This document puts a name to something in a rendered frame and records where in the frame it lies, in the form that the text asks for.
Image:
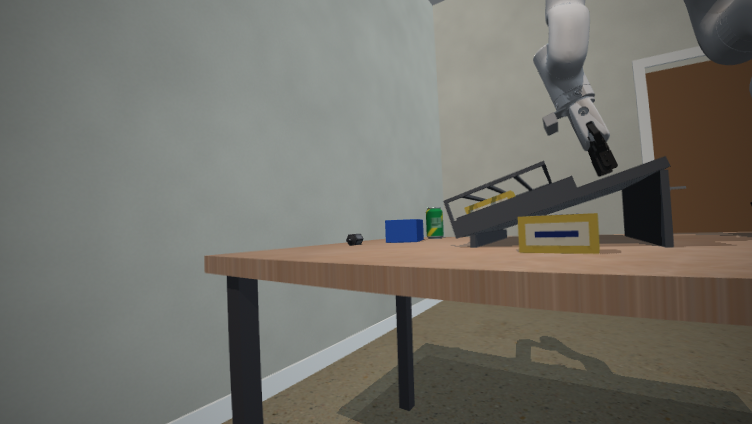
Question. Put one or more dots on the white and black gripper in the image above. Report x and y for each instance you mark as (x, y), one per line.
(592, 121)

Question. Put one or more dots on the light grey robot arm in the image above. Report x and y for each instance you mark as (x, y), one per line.
(723, 29)

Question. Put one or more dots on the green and yellow drink can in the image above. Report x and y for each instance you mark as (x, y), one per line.
(434, 223)

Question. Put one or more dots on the blue open bin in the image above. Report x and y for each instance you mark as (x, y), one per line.
(409, 230)

